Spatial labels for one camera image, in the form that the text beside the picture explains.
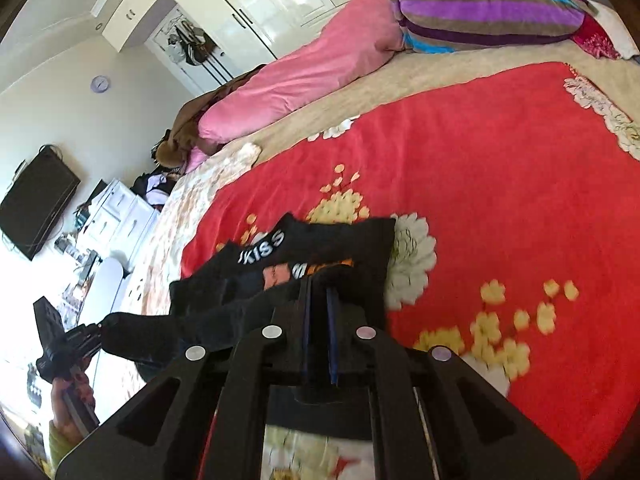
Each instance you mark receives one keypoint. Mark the white rounded chair back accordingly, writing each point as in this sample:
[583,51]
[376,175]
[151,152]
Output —
[110,285]

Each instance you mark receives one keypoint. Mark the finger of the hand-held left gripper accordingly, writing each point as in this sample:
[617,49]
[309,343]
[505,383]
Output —
[90,340]

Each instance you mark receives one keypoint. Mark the black long-sleeve shirt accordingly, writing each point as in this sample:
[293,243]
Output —
[350,245]

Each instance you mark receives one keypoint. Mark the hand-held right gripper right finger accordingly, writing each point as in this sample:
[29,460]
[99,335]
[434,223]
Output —
[332,350]

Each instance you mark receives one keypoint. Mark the white drawer cabinet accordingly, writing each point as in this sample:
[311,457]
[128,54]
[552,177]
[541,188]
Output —
[120,215]

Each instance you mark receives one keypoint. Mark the red patterned cushion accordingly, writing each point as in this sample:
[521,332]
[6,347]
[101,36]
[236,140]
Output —
[597,40]

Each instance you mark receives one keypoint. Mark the striped plush pillow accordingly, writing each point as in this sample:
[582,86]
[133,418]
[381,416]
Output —
[475,15]

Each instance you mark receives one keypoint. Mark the white cloth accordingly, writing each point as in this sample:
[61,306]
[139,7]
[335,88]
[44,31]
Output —
[620,30]

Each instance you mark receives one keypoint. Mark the peach floral bedsheet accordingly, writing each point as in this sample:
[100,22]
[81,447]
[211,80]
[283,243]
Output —
[200,185]

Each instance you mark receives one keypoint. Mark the black wall television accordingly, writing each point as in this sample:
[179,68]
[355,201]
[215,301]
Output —
[35,205]

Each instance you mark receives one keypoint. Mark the pile of dark clothes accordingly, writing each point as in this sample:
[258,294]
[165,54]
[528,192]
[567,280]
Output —
[152,187]

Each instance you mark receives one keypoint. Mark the white wardrobe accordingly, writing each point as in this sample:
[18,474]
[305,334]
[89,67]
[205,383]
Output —
[250,5]

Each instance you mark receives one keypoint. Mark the person's left hand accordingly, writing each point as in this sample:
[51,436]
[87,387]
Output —
[60,410]

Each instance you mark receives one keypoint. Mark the purple wall clock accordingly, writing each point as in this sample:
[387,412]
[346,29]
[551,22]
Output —
[100,83]

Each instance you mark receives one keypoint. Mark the brown fur-trimmed coat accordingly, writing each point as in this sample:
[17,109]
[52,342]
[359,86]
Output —
[175,135]

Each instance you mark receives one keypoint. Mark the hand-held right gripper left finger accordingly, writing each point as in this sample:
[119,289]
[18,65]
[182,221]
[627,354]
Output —
[306,345]

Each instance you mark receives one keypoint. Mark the red and tan floral blanket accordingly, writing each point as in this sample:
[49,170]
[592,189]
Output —
[500,185]

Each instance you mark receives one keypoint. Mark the person's left forearm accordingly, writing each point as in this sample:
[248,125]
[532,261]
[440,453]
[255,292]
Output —
[62,447]

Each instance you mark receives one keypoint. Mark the bags hanging on wardrobe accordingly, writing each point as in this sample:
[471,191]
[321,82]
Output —
[192,42]

